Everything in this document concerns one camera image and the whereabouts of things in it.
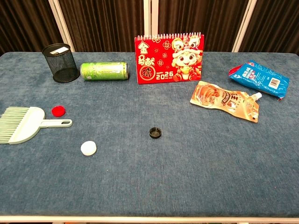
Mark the light green brush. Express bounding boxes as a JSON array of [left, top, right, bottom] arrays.
[[0, 106, 73, 145]]

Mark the small black ring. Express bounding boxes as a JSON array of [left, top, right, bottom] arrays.
[[149, 127, 164, 140]]

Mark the white bottle cap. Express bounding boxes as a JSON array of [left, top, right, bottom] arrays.
[[80, 140, 97, 156]]

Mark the red bottle cap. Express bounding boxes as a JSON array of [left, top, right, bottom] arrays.
[[51, 105, 66, 117]]

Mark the red 2026 desk calendar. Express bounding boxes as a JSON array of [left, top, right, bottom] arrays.
[[134, 32, 205, 85]]

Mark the green drink can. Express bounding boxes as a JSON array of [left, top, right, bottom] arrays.
[[80, 61, 129, 81]]

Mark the blue tablecloth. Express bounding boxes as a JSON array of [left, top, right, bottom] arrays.
[[0, 51, 299, 217]]

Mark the orange spout drink pouch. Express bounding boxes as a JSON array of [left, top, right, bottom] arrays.
[[189, 80, 263, 123]]

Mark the black mesh pen holder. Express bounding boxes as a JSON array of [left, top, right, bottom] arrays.
[[42, 43, 80, 84]]

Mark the dark pleated partition screen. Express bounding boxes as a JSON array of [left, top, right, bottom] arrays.
[[232, 0, 299, 56], [53, 0, 150, 53], [0, 0, 75, 56], [149, 0, 254, 53]]

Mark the blue snack bag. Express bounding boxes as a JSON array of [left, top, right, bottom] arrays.
[[228, 60, 290, 101]]

